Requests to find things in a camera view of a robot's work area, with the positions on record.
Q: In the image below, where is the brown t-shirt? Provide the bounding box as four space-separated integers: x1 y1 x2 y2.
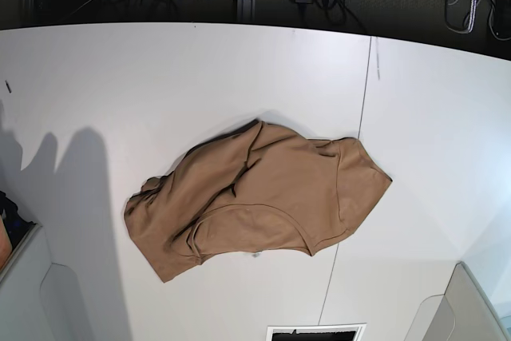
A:
124 120 392 282

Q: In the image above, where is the aluminium table leg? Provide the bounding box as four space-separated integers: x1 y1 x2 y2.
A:
236 0 256 24

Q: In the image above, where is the white framed floor vent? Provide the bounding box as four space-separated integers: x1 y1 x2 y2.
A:
265 323 366 341

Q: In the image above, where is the grey bin left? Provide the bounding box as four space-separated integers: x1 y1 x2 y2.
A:
1 225 95 340

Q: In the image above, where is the grey bin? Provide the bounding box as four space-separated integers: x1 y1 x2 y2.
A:
1 225 95 340
405 262 510 341

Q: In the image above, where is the grey bin right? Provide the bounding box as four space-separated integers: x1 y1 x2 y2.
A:
405 262 510 341

